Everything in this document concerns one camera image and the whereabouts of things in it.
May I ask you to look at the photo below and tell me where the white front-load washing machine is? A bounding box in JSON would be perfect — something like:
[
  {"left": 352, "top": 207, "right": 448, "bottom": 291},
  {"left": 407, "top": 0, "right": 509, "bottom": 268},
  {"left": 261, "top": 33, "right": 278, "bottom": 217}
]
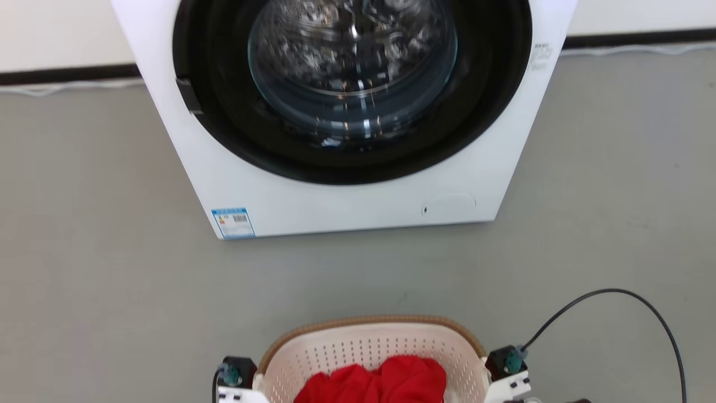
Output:
[{"left": 110, "top": 0, "right": 579, "bottom": 241}]

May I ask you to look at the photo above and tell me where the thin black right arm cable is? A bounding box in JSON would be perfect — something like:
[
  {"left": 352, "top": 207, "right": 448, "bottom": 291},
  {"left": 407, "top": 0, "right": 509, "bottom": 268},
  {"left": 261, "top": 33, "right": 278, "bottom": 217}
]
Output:
[{"left": 520, "top": 288, "right": 687, "bottom": 403}]

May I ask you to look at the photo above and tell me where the red garment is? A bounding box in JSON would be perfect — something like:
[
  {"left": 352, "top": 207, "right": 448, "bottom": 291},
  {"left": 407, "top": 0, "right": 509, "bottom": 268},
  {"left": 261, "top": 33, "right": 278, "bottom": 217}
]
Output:
[{"left": 293, "top": 355, "right": 448, "bottom": 403}]

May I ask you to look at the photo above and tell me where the cream perforated laundry basket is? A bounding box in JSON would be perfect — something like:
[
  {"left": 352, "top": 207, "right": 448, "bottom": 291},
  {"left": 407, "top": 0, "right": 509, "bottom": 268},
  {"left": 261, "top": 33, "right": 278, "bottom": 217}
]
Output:
[{"left": 253, "top": 315, "right": 492, "bottom": 403}]

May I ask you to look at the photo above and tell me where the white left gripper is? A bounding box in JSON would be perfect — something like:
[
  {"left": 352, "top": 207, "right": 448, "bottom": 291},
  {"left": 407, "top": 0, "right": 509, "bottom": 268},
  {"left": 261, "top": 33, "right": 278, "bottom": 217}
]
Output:
[{"left": 216, "top": 385, "right": 265, "bottom": 403}]

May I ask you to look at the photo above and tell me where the black round washer door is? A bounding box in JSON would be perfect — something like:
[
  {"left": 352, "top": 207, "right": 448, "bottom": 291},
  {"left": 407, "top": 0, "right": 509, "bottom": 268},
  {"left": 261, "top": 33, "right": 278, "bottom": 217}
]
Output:
[{"left": 172, "top": 0, "right": 533, "bottom": 186}]

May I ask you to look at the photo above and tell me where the blue energy label sticker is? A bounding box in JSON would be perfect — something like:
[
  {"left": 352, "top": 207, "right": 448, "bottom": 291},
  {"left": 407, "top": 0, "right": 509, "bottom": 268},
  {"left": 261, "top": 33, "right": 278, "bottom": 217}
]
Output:
[{"left": 211, "top": 208, "right": 256, "bottom": 240}]

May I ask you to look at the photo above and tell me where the white cable along wall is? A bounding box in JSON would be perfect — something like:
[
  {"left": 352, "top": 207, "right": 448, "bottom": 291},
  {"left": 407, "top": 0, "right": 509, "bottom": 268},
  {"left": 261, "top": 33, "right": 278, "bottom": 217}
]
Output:
[
  {"left": 0, "top": 77, "right": 147, "bottom": 98},
  {"left": 561, "top": 41, "right": 716, "bottom": 57}
]

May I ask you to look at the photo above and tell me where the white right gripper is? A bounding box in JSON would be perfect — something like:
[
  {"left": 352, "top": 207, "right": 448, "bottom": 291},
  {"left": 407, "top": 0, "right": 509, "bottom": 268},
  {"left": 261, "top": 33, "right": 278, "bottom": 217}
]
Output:
[{"left": 484, "top": 372, "right": 533, "bottom": 403}]

